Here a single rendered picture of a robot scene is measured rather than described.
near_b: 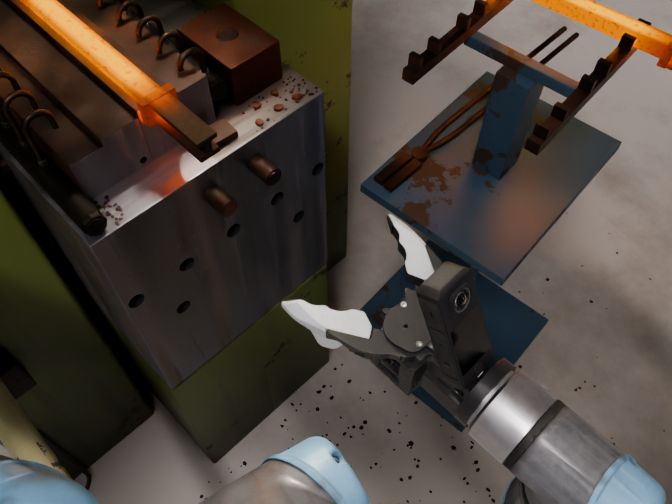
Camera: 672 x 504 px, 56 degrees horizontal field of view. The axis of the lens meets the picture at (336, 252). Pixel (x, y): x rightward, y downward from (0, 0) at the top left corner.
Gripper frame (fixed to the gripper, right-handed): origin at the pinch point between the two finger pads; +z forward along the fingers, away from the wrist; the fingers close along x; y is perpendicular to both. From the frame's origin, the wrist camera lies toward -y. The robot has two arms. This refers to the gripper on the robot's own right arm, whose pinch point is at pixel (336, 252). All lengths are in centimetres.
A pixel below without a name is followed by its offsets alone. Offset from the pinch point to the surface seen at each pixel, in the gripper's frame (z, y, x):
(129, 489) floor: 34, 100, -34
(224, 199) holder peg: 21.5, 11.6, 0.8
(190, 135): 21.9, -1.3, -1.3
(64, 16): 51, -1, 0
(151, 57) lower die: 38.3, 0.8, 4.3
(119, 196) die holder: 28.6, 8.4, -9.5
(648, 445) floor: -45, 100, 62
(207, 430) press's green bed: 25, 79, -14
